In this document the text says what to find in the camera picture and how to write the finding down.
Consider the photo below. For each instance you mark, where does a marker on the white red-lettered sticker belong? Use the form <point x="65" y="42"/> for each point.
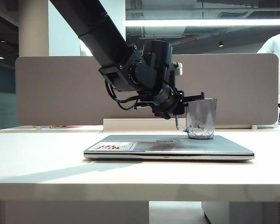
<point x="114" y="146"/>

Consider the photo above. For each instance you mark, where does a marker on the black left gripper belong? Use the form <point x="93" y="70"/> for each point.
<point x="165" y="100"/>

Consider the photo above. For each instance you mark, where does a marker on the small white wall poster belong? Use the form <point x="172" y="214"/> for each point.
<point x="82" y="52"/>

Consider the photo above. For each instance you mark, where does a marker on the person in white shirt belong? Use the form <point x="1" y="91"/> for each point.
<point x="275" y="58"/>

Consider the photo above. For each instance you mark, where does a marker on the round ceiling spot lamp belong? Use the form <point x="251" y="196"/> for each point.
<point x="221" y="44"/>

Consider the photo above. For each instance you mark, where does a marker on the left wrist camera unit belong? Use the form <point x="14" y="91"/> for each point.
<point x="179" y="69"/>

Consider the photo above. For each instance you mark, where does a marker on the long white ceiling light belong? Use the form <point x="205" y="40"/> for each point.
<point x="200" y="23"/>

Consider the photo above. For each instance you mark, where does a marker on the white under-desk cabinet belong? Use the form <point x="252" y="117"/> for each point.
<point x="247" y="214"/>

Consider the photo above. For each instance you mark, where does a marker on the flat pink paper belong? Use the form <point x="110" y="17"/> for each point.
<point x="75" y="126"/>

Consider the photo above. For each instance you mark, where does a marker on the flat orange item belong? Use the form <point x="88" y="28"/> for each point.
<point x="58" y="126"/>

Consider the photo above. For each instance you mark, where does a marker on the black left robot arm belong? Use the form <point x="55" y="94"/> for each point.
<point x="95" y="30"/>

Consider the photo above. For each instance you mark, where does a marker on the white desk support panel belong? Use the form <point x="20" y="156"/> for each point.
<point x="72" y="213"/>

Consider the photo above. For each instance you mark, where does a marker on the silver Dell laptop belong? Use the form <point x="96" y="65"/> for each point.
<point x="200" y="149"/>

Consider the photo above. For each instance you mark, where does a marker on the brown fabric desk divider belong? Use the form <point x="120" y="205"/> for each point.
<point x="49" y="93"/>

